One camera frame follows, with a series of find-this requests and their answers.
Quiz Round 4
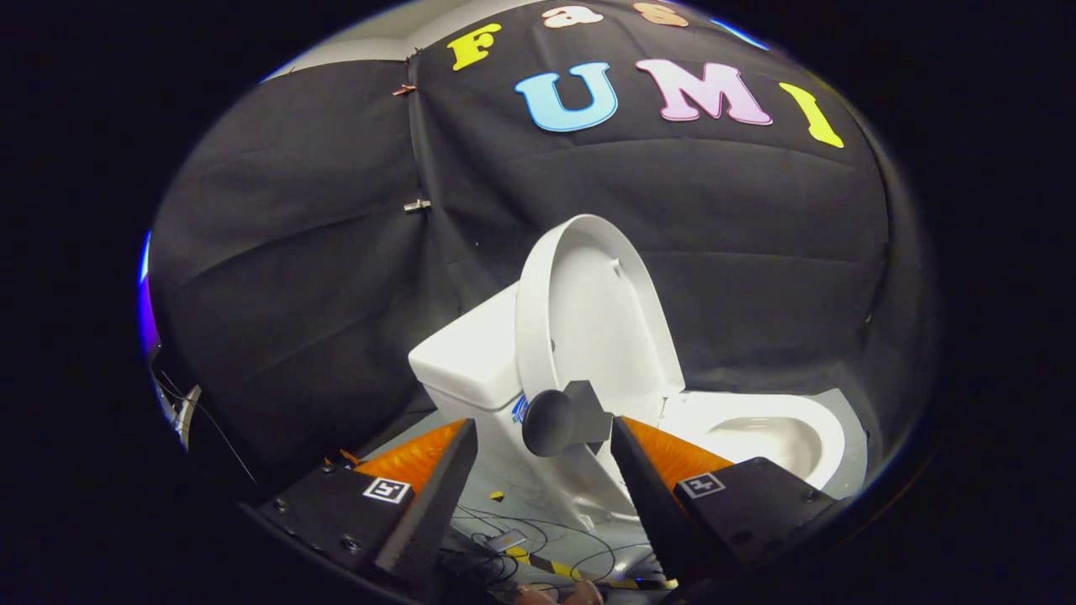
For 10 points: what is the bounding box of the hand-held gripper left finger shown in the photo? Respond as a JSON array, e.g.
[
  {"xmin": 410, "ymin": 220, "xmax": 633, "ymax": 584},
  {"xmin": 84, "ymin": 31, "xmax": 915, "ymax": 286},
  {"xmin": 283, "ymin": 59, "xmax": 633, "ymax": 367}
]
[{"xmin": 255, "ymin": 418, "xmax": 479, "ymax": 600}]

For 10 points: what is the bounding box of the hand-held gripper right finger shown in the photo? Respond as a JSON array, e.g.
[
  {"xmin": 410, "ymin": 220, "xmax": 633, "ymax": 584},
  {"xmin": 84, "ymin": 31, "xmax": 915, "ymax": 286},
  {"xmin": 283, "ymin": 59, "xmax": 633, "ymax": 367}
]
[{"xmin": 609, "ymin": 416, "xmax": 839, "ymax": 591}]

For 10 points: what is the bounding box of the white toilet lid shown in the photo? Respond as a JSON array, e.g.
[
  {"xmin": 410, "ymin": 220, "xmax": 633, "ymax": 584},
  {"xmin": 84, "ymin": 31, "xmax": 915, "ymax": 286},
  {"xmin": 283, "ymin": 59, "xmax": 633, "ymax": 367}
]
[{"xmin": 514, "ymin": 213, "xmax": 687, "ymax": 460}]

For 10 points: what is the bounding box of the white toilet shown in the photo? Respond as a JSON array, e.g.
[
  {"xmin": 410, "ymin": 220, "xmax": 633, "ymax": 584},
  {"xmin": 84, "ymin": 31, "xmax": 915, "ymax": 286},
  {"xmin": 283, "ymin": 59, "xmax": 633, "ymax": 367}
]
[{"xmin": 408, "ymin": 281, "xmax": 869, "ymax": 530}]

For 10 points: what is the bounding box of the black backdrop cloth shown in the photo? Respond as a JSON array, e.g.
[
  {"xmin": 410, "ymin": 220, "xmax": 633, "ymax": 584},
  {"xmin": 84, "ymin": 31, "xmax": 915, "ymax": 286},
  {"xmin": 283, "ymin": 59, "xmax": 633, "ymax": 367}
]
[{"xmin": 147, "ymin": 0, "xmax": 941, "ymax": 505}]

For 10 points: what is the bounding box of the black cable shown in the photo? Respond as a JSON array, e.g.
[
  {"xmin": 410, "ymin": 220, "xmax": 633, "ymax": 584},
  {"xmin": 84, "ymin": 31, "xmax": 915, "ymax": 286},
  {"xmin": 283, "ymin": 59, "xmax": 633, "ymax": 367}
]
[{"xmin": 454, "ymin": 504, "xmax": 665, "ymax": 589}]

